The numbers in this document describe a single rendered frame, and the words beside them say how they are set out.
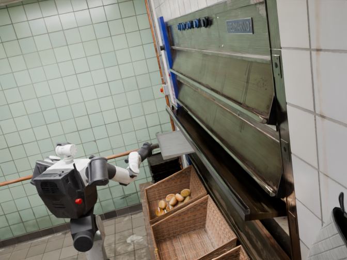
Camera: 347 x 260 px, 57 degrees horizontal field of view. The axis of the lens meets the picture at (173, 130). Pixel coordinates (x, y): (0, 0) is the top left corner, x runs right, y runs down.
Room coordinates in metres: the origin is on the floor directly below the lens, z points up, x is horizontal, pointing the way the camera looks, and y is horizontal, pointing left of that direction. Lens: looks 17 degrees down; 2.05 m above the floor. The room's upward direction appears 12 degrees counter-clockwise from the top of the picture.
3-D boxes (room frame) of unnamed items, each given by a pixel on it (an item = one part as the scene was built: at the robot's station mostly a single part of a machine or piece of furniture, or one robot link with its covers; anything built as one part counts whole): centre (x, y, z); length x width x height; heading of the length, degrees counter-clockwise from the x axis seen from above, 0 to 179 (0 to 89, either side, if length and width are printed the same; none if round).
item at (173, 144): (2.42, -0.04, 1.19); 0.55 x 0.36 x 0.03; 5
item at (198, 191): (2.39, 0.11, 0.72); 0.56 x 0.49 x 0.28; 5
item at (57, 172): (1.79, 0.68, 1.27); 0.34 x 0.30 x 0.36; 67
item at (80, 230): (1.75, 0.66, 1.01); 0.28 x 0.13 x 0.18; 5
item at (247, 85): (1.83, -0.22, 1.80); 1.79 x 0.11 x 0.19; 6
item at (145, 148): (2.31, 0.26, 1.20); 0.12 x 0.10 x 0.13; 150
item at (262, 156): (1.83, -0.22, 1.54); 1.79 x 0.11 x 0.19; 6
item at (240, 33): (1.83, -0.25, 1.99); 1.80 x 0.08 x 0.21; 6
